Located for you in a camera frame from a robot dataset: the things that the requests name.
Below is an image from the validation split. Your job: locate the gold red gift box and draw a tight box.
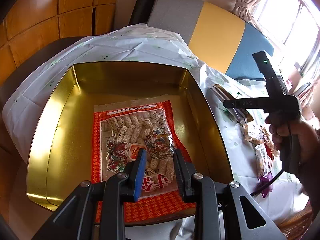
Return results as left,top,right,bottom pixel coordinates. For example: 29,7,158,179
27,61,233,225

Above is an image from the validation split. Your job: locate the wicker chair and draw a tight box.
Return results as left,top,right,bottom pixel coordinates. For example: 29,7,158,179
278,202,313,239

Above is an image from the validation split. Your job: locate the cloud-print white tablecloth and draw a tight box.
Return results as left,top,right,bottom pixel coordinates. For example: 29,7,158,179
2,23,311,240

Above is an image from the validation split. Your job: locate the window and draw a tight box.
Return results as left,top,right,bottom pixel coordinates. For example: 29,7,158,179
253,0,319,77

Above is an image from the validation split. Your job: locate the person's right hand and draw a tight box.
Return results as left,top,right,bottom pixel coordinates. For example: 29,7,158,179
264,115,320,181

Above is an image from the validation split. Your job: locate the white rice cake packet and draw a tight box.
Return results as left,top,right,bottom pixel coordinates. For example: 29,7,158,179
255,144,272,179

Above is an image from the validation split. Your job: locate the large orange rice-cracker bag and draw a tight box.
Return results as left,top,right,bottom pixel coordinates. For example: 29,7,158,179
91,100,196,225

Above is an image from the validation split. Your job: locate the purple snack packet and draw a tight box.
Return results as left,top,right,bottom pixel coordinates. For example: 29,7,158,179
257,172,273,199

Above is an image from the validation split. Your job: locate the grey yellow blue chair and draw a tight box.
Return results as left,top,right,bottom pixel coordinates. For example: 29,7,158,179
129,0,274,81

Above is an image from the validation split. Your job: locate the clear rice crisp pack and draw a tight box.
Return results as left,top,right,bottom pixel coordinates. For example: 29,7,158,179
242,122,279,157

